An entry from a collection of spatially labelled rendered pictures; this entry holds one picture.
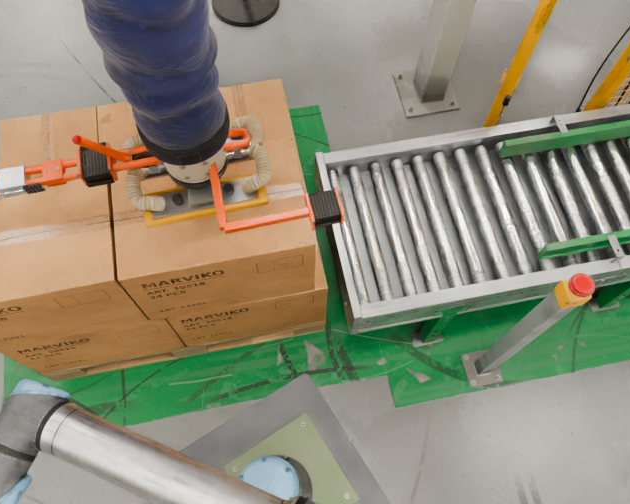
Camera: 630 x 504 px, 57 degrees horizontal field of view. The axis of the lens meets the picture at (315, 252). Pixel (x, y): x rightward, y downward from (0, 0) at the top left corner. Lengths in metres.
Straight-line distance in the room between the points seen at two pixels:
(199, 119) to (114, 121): 1.29
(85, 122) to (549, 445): 2.37
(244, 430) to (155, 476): 0.83
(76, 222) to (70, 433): 0.97
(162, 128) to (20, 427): 0.68
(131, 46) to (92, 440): 0.69
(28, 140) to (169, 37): 1.61
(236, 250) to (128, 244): 0.33
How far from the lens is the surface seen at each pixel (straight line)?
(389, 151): 2.37
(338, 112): 3.21
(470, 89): 3.43
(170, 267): 1.78
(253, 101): 2.57
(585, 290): 1.77
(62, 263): 1.88
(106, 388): 2.73
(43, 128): 2.70
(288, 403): 1.82
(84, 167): 1.62
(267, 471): 1.51
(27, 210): 2.01
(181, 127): 1.36
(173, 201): 1.62
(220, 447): 1.82
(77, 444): 1.07
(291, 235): 1.77
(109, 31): 1.16
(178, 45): 1.17
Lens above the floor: 2.54
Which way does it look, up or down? 66 degrees down
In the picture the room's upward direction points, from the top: 1 degrees clockwise
